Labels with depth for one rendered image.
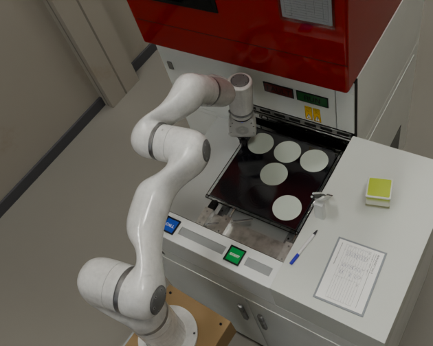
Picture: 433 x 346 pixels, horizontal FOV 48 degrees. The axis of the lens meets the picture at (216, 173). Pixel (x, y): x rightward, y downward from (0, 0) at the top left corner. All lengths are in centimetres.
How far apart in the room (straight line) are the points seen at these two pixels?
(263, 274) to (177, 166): 49
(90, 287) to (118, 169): 202
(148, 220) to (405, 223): 79
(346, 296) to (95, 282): 70
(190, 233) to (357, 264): 55
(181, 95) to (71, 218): 198
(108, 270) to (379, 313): 74
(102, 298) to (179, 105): 52
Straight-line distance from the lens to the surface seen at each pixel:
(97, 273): 125
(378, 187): 158
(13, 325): 302
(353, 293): 149
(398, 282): 151
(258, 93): 185
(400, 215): 161
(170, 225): 169
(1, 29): 307
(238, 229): 171
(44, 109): 336
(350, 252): 154
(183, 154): 123
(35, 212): 333
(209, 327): 156
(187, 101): 130
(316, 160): 180
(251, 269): 155
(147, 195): 124
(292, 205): 171
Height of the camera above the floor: 236
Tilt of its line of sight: 53 degrees down
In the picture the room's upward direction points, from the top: 21 degrees counter-clockwise
